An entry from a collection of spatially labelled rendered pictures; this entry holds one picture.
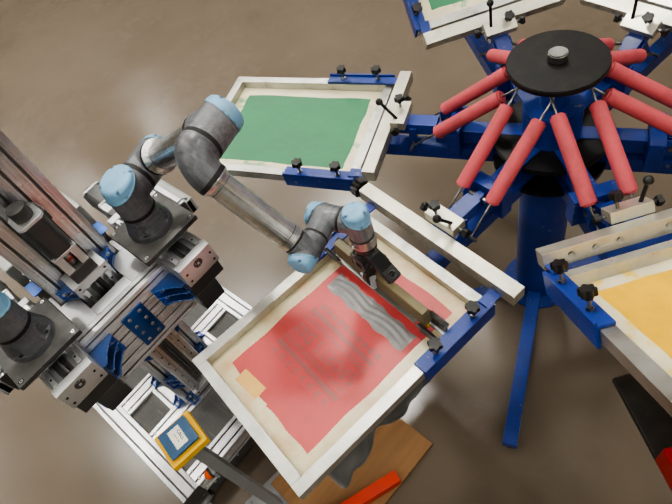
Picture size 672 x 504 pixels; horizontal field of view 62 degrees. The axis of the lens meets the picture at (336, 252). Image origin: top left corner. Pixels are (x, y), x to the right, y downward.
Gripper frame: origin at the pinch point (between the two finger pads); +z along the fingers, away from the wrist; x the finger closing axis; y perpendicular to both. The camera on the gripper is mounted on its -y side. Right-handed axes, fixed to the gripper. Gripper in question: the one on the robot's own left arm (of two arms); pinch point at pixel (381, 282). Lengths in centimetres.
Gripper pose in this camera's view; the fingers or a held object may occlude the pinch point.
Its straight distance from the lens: 178.5
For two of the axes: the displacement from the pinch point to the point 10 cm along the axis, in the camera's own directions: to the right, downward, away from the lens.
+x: -7.3, 6.4, -2.4
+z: 2.3, 5.7, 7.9
